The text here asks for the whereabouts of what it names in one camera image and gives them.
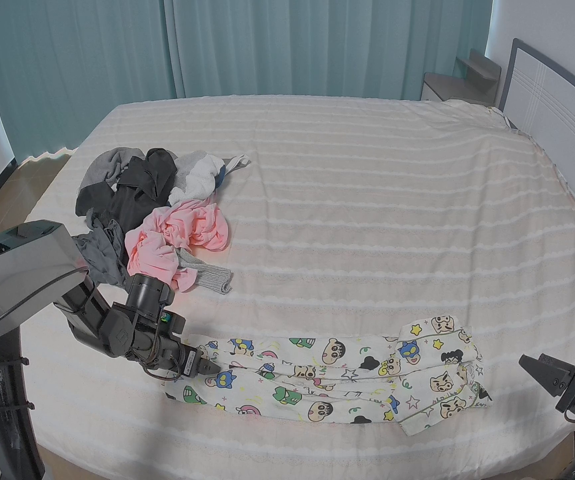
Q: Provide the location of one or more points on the pile of clothes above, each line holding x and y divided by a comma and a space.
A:
127, 198

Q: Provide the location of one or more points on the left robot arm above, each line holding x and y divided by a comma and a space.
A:
22, 273

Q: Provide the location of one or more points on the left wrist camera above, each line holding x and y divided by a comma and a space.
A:
173, 325

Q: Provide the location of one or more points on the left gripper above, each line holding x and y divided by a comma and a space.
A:
185, 363

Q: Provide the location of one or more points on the pink garment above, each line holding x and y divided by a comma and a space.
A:
167, 248

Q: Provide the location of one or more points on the bed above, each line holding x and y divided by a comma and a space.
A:
347, 168

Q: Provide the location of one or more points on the white printed pyjama top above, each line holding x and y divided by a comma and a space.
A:
347, 378

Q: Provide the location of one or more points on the blue-green curtain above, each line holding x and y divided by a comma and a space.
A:
82, 53
317, 28

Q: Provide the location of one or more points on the grey bedside table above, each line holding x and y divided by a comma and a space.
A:
447, 88

